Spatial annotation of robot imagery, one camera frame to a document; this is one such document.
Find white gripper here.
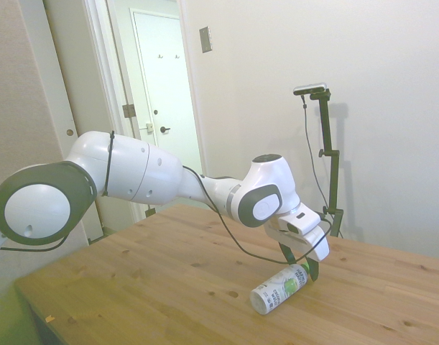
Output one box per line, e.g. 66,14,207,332
264,223,331,283

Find white bottle with green cap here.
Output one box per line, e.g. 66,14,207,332
249,263,311,316

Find white closed door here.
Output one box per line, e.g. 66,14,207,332
131,10,203,170

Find blurred yellow-green object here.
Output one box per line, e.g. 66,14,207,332
0,283,42,345

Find beige open door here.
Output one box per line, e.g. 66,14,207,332
42,0,157,249

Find black camera stand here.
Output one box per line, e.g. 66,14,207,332
310,90,345,238

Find grey camera on stand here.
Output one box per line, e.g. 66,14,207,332
292,82,328,96

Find black cable tie strap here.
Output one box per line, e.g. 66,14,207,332
101,130,116,198

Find grey wall plate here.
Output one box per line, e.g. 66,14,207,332
199,25,214,54

